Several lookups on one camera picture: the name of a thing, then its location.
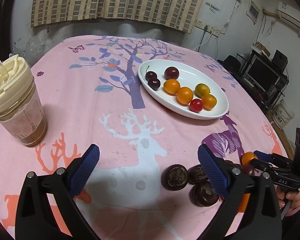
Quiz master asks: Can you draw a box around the red cherry tomato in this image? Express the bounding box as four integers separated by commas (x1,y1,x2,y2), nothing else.
242,164,255,176
189,99,203,113

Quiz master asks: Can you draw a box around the small mandarin orange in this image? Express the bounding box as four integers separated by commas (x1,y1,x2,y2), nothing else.
241,152,258,166

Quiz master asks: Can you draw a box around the dark purple plum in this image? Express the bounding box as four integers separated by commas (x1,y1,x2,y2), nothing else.
164,66,179,80

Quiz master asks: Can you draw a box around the dark red cherry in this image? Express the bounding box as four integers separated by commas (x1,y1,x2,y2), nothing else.
147,77,161,91

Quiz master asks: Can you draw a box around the person's right hand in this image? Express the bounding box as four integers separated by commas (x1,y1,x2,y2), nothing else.
276,186,300,217

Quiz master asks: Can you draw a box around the white plastic bucket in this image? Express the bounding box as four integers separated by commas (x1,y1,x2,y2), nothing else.
272,100,295,129

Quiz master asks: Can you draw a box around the black monitor on rack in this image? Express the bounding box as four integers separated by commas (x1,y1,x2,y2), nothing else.
245,57,280,93

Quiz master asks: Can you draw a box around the pink patterned tablecloth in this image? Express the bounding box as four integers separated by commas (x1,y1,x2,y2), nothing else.
0,36,285,239

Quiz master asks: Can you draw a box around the yellow-green kumquat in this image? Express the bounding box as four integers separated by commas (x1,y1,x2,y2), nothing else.
194,83,210,99

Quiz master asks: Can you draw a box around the cream lidded drink cup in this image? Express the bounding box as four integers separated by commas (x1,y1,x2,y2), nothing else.
0,55,47,147

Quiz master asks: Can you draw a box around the black speaker box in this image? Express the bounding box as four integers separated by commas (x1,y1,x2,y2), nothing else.
271,50,288,73

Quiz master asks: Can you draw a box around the white oval plate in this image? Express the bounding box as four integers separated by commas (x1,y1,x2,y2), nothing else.
138,59,229,120

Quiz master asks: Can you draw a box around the dark cherry with stem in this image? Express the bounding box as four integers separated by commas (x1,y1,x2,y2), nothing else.
145,66,157,81

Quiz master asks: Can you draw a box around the white air conditioner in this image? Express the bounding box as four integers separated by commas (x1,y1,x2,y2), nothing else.
277,1,300,33

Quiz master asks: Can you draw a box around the checked beige curtain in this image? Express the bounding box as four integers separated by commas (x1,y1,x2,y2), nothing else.
31,0,203,33

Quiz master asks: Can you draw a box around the white power cable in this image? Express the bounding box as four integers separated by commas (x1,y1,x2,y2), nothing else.
192,28,213,52

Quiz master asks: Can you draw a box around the white wall socket strip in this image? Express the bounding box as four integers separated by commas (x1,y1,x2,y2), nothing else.
194,19,221,37

